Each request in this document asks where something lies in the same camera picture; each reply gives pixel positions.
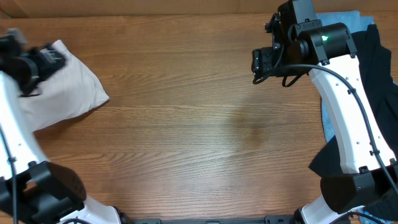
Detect beige cargo shorts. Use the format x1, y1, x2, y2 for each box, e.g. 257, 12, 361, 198
20, 40, 109, 131

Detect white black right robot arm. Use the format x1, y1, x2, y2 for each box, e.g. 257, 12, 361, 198
252, 20, 397, 223

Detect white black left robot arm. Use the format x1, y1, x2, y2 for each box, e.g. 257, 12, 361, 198
1, 29, 129, 223

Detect blue denim garment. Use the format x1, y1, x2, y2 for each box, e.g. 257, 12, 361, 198
317, 11, 374, 142

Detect black garment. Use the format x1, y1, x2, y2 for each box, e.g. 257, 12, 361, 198
309, 24, 397, 177

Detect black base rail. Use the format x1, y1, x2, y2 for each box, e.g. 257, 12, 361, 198
119, 212, 305, 224

